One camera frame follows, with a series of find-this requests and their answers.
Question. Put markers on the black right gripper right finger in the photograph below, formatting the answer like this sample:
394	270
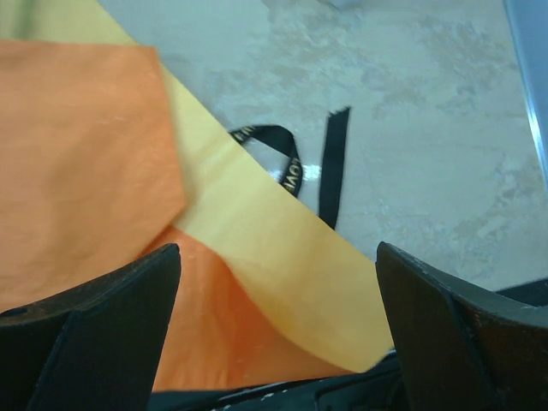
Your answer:
462	347

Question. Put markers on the orange wrapping paper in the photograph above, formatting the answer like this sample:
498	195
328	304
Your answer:
106	156

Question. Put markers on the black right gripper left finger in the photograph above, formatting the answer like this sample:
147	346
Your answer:
96	346

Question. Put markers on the black printed ribbon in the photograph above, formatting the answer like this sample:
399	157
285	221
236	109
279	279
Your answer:
281	140

